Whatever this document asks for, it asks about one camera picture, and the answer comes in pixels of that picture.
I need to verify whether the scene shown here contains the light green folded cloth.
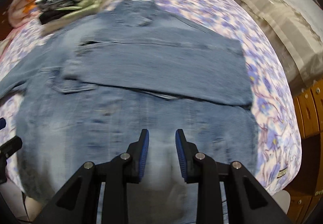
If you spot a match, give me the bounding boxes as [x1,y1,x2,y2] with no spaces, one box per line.
[54,0,105,11]

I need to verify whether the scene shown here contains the blue denim jeans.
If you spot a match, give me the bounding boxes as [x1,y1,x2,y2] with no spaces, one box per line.
[0,0,260,224]

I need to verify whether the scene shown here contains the wooden drawer cabinet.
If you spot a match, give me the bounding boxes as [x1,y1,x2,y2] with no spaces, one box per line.
[285,80,323,224]

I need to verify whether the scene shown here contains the beige cloth covered furniture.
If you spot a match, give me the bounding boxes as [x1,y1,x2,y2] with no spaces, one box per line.
[230,0,323,88]

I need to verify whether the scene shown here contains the black folded cloth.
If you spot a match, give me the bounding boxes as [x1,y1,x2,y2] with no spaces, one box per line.
[39,9,81,25]

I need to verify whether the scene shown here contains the purple cat print blanket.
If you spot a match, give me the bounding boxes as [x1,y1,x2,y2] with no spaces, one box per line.
[0,0,303,199]

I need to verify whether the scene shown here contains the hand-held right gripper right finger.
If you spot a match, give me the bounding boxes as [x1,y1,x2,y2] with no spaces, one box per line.
[175,128,290,224]

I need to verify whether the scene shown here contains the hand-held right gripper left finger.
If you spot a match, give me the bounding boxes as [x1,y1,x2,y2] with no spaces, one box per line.
[33,128,150,224]

